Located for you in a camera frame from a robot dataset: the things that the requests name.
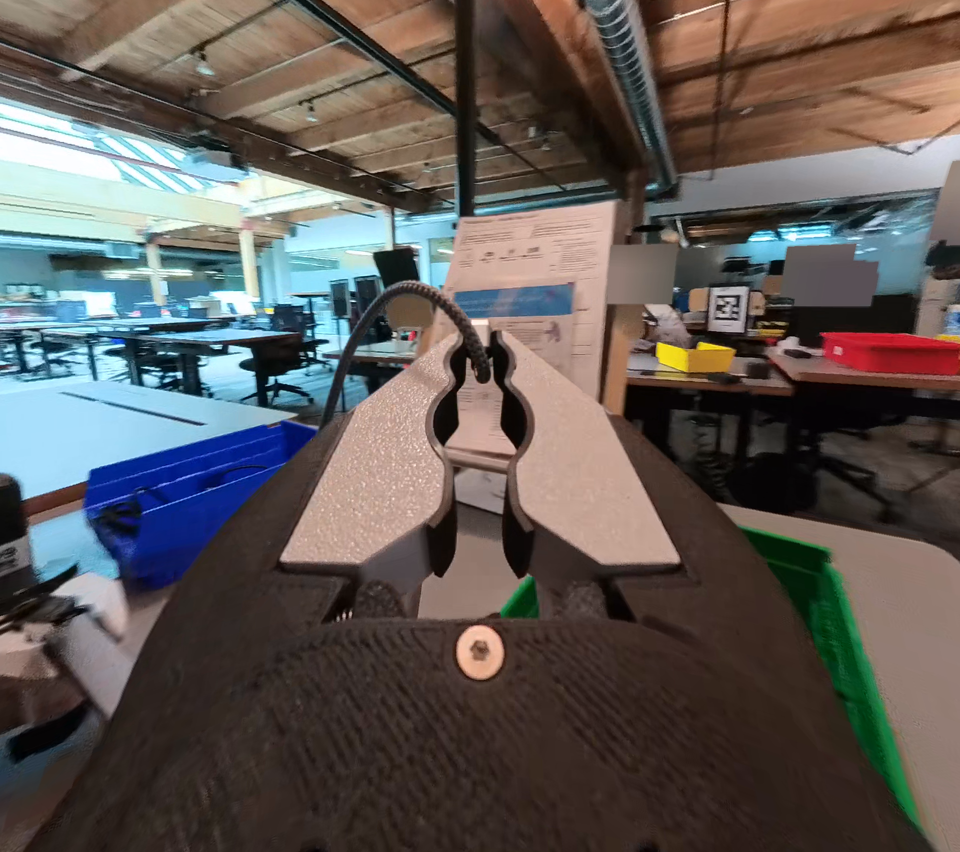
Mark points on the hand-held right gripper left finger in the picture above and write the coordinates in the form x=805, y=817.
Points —
x=367, y=492

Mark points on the yellow plastic bin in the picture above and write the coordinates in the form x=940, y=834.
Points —
x=694, y=358

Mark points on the small marker sign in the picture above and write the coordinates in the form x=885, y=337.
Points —
x=729, y=308

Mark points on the wooden document stand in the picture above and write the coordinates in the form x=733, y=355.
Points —
x=525, y=251

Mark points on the dark wooden table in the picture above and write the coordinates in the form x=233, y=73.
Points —
x=217, y=340

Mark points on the long wooden table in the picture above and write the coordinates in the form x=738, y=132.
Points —
x=825, y=378

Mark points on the black office chair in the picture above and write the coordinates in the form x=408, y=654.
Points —
x=281, y=360

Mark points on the green plastic bin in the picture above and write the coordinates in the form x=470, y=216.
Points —
x=825, y=604

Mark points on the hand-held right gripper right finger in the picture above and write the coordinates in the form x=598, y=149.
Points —
x=592, y=492

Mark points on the silver ventilation duct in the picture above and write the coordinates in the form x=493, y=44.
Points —
x=607, y=4

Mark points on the grey desk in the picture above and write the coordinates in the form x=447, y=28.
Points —
x=862, y=567

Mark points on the short wooden table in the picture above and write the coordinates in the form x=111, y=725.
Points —
x=675, y=383

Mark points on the blue plastic bin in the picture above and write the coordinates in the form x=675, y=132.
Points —
x=187, y=544

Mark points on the red plastic bin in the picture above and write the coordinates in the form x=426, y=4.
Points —
x=892, y=353

